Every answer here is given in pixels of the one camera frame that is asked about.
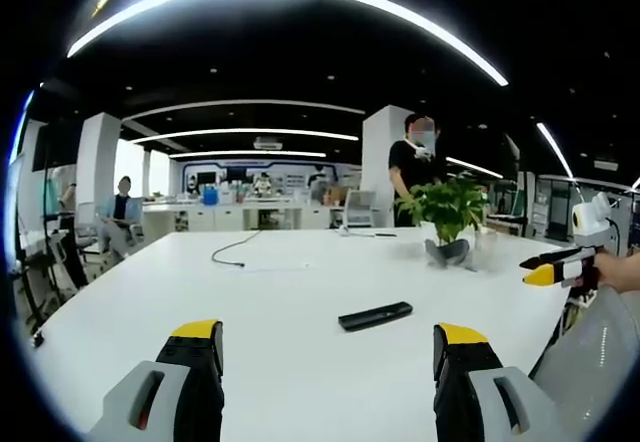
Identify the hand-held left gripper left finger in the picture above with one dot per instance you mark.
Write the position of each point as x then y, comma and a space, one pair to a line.
165, 392

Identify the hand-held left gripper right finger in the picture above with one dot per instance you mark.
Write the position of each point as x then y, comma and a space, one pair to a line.
480, 387

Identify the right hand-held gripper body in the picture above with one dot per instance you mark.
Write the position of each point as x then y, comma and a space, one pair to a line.
591, 227

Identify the black remote control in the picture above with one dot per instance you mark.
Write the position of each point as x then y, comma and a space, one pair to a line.
375, 316

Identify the person's right hand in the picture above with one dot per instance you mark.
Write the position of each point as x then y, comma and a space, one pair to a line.
617, 272

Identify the person's grey clothing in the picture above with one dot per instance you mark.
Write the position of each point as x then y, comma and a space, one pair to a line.
587, 362

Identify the green potted plant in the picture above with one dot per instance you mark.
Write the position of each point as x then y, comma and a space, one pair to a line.
447, 212

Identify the black pen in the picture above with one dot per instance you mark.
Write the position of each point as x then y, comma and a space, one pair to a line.
385, 235

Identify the white neck-worn device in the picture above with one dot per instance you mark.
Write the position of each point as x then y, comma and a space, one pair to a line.
419, 149

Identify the black tripod stand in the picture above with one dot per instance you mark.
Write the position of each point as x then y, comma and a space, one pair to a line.
47, 262

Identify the grey office chair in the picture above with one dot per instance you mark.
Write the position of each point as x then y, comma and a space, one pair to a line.
85, 232

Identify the white counter cabinet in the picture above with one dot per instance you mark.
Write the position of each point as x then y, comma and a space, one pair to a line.
235, 214

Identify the white office chair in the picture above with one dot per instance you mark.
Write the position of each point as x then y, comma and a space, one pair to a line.
360, 208

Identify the blue container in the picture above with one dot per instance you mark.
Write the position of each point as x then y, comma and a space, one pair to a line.
210, 195

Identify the ceiling projector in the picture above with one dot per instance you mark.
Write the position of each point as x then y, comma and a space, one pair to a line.
268, 143

